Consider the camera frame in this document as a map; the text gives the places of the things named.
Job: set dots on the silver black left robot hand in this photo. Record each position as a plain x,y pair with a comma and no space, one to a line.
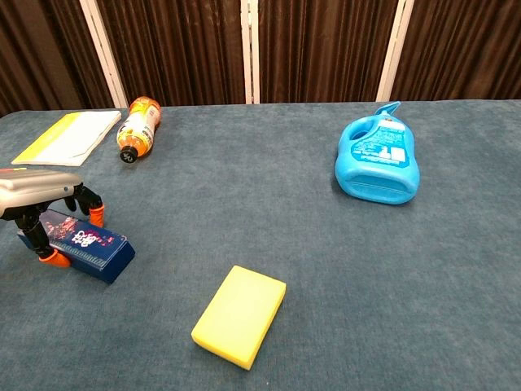
36,189

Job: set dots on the blue edged notebook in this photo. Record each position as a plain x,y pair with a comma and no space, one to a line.
97,248

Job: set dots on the yellow and white booklet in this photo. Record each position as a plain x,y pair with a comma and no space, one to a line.
69,138

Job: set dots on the orange drink bottle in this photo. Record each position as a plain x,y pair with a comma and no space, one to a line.
138,130

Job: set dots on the brown pleated curtain panel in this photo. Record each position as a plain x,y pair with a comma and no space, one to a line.
175,49
325,49
464,49
40,49

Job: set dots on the yellow sponge block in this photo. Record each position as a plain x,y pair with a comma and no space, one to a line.
238,317

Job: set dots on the teal table cloth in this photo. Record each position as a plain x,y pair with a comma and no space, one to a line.
325,264

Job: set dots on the blue detergent pump bottle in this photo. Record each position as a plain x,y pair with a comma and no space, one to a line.
378,171

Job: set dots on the white screen frame post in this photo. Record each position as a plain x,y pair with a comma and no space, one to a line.
245,49
395,49
104,57

